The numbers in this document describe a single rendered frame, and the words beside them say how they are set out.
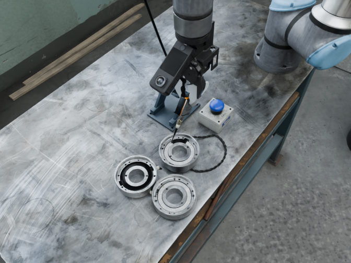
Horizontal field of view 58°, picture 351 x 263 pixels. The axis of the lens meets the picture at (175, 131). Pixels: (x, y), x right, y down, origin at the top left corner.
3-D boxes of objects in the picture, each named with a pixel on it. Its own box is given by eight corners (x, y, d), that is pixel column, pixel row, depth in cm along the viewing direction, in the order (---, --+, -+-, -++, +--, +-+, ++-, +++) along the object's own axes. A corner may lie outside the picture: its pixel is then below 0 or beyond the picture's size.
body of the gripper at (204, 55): (218, 68, 73) (222, 23, 64) (195, 89, 70) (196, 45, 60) (192, 55, 77) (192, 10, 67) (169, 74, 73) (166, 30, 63)
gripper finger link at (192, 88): (213, 99, 80) (212, 71, 73) (198, 114, 77) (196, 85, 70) (203, 94, 81) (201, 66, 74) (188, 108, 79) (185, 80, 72)
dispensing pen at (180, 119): (162, 141, 82) (185, 82, 75) (171, 138, 85) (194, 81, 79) (168, 145, 81) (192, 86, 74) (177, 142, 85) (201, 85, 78)
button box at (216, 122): (218, 134, 88) (220, 123, 84) (198, 122, 91) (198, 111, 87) (234, 116, 92) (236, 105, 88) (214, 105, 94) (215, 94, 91)
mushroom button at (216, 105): (217, 122, 87) (219, 111, 83) (206, 116, 89) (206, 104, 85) (225, 114, 89) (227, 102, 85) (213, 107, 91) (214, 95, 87)
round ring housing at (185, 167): (188, 181, 80) (188, 173, 76) (152, 164, 83) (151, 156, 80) (206, 150, 85) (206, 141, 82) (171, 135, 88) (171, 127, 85)
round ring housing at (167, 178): (200, 187, 79) (201, 179, 75) (190, 226, 73) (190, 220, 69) (160, 177, 81) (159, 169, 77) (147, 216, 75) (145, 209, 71)
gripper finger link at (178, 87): (196, 91, 82) (199, 65, 74) (182, 104, 80) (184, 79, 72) (187, 84, 83) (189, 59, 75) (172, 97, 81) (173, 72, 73)
